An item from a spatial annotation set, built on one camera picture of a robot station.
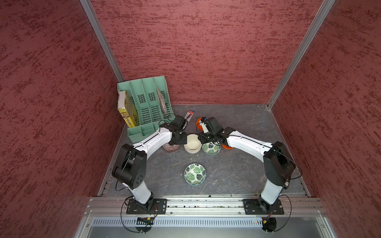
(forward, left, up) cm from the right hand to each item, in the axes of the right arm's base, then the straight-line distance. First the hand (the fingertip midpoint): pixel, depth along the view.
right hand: (200, 139), depth 89 cm
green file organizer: (+40, +39, -3) cm, 56 cm away
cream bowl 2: (+4, +5, -3) cm, 7 cm away
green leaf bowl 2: (-18, +4, -8) cm, 20 cm away
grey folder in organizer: (+29, +26, +5) cm, 39 cm away
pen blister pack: (+28, +7, -9) cm, 30 cm away
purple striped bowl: (-2, +19, -6) cm, 20 cm away
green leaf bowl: (-2, -7, -9) cm, 12 cm away
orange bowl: (-16, -11, +19) cm, 27 cm away
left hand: (-1, +12, -2) cm, 12 cm away
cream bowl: (-2, +4, -5) cm, 7 cm away
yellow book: (+14, +43, +14) cm, 48 cm away
